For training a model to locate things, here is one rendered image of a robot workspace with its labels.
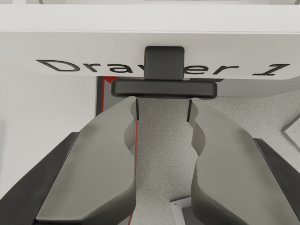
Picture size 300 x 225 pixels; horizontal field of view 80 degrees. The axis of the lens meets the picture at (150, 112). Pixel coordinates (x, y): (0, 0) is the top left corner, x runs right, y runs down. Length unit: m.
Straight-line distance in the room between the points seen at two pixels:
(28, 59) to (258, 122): 1.11
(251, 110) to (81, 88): 0.99
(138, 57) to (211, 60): 0.06
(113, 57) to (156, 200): 1.01
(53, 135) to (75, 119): 0.04
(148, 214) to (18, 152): 0.91
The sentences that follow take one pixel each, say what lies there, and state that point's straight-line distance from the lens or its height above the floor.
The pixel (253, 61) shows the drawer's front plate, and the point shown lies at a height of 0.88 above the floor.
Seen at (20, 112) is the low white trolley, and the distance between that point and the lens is 0.35.
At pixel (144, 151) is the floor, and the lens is 1.05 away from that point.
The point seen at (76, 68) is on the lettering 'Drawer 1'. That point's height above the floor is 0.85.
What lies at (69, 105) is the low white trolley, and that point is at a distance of 0.31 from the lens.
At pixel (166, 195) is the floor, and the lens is 1.11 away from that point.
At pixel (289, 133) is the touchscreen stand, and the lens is 1.23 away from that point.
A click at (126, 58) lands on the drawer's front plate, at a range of 0.16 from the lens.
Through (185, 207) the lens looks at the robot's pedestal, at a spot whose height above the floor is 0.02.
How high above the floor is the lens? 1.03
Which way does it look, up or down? 86 degrees down
